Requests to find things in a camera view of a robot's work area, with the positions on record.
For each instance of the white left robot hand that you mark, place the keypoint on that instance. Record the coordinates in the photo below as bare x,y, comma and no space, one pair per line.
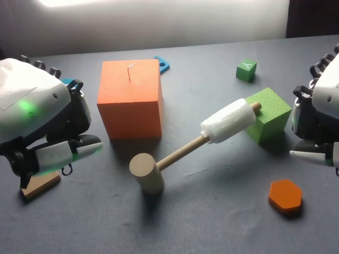
34,105

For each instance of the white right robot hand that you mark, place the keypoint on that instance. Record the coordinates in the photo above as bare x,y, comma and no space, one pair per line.
327,90

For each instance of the large orange cube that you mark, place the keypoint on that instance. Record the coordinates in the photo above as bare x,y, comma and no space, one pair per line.
129,116

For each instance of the wooden mallet with white wrap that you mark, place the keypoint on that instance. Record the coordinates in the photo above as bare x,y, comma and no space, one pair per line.
180,152

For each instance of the blue cylinder block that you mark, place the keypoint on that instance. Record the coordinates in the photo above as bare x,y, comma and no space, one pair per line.
66,80

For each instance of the textured green cube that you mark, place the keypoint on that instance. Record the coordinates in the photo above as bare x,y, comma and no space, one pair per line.
272,116

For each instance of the dark background panel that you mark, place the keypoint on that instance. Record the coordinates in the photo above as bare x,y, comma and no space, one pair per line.
312,18

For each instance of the flat wooden block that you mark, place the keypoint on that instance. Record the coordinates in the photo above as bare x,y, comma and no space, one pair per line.
39,185

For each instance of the small green letter cube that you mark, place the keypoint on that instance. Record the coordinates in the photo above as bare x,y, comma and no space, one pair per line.
245,72

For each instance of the orange hexagon block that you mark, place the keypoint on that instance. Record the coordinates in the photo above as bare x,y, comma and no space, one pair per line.
285,195

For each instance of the blue square block with holes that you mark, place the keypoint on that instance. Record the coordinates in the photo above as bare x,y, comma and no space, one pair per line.
164,67

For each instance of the grey table cloth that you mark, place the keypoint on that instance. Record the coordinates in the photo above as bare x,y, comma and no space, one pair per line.
212,225

